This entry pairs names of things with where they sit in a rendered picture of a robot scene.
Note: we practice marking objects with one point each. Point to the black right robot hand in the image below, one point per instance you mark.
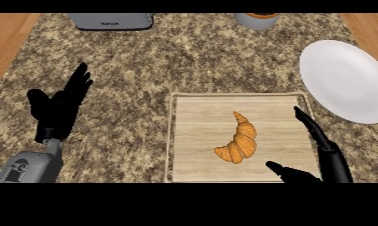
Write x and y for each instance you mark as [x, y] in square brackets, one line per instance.
[331, 156]

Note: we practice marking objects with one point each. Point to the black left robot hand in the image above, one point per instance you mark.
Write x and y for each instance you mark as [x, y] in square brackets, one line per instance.
[61, 110]

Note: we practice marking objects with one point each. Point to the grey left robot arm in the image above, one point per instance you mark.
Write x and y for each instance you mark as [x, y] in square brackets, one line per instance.
[30, 166]

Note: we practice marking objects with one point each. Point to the golden brown croissant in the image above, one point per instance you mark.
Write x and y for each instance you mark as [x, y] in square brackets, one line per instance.
[241, 143]

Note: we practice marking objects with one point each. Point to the pale wooden tray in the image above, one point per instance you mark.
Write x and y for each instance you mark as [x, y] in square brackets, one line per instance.
[241, 138]

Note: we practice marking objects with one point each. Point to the white round plate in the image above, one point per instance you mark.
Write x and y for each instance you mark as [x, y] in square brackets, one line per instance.
[345, 81]

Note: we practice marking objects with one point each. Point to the grey toaster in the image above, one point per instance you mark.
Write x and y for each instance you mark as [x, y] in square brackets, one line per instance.
[111, 21]

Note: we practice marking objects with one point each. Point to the grey cup with orange content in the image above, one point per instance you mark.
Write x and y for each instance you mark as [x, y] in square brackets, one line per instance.
[257, 20]

